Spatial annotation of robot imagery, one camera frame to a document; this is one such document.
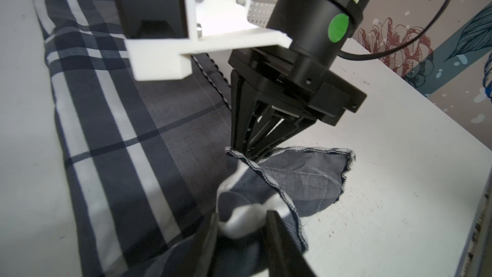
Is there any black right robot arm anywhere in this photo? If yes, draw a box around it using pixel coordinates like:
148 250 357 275
229 0 370 161

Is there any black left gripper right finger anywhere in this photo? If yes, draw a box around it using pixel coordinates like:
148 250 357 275
264 210 315 277

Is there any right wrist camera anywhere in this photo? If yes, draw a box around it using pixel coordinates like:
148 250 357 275
115 0 292 82

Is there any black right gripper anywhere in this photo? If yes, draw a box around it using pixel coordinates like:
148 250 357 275
229 46 367 160

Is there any grey plaid pillowcase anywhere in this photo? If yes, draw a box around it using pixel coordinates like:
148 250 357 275
33 0 356 276

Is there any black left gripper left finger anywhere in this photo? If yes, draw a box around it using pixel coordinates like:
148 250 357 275
170 212 219 276

